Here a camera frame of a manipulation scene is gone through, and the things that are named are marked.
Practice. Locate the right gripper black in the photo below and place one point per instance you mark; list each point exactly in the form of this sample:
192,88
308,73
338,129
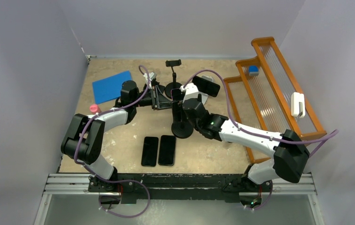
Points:
199,98

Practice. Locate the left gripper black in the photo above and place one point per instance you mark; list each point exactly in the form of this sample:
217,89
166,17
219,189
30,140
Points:
161,98

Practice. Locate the purple-cased phone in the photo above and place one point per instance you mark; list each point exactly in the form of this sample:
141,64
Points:
177,95

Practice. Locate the black round-base pole stand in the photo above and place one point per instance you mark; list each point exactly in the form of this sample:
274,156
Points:
174,84

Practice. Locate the black phone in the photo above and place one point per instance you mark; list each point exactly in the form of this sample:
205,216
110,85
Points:
150,151
206,86
167,150

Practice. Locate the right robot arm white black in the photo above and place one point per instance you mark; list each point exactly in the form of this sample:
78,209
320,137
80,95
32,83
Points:
287,153

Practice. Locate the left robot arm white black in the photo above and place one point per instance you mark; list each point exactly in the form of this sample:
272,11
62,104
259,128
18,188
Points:
83,139

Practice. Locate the silver phone stand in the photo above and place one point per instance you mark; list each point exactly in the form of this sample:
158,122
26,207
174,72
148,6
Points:
205,96

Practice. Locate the black phone on silver stand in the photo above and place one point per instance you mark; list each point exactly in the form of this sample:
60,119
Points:
206,86

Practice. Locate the blue small block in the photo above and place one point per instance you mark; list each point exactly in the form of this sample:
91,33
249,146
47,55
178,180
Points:
253,71

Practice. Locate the pink cup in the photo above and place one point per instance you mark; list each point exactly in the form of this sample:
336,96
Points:
94,109

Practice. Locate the orange wooden rack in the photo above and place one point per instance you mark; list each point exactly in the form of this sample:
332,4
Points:
270,92

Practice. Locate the white clip on rack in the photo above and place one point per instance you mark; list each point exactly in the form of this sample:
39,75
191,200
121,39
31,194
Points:
297,105

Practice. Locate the black base frame rail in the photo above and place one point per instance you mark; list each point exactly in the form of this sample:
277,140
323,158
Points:
172,186

